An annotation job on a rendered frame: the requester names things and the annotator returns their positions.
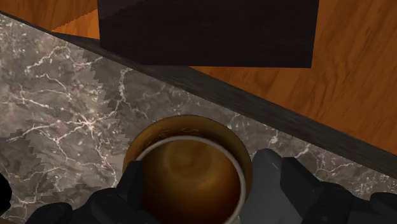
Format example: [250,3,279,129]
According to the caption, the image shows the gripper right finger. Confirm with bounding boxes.
[239,148,397,224]

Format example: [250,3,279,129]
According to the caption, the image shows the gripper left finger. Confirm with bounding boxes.
[26,160,162,224]

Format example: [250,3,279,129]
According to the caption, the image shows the brown ceramic cup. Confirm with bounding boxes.
[122,115,253,224]

